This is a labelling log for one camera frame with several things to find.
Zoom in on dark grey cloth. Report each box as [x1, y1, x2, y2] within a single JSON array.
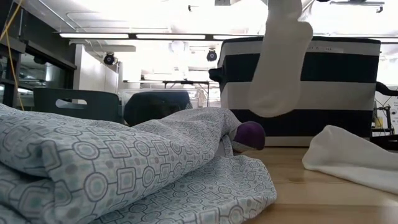
[[123, 90, 194, 127]]

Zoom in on white sock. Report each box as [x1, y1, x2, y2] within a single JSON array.
[[246, 0, 315, 119]]

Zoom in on light blue patterned cloth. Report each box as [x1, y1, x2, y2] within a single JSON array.
[[0, 103, 278, 224]]

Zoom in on clear plastic bin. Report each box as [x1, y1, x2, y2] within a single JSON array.
[[119, 88, 201, 126]]

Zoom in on black background table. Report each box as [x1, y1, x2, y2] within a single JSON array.
[[162, 80, 211, 108]]

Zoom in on grey purple-toed sock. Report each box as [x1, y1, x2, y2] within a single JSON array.
[[229, 120, 267, 154]]

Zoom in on teal plastic bin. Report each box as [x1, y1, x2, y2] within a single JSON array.
[[32, 87, 123, 124]]

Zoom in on navy white striped fabric basket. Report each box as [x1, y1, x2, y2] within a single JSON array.
[[208, 35, 382, 148]]

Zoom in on white cloth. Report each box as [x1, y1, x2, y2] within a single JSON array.
[[302, 124, 398, 196]]

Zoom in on dark metal shelf rack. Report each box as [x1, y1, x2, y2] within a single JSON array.
[[0, 0, 78, 109]]

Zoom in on yellow cable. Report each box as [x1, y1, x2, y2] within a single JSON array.
[[0, 0, 26, 112]]

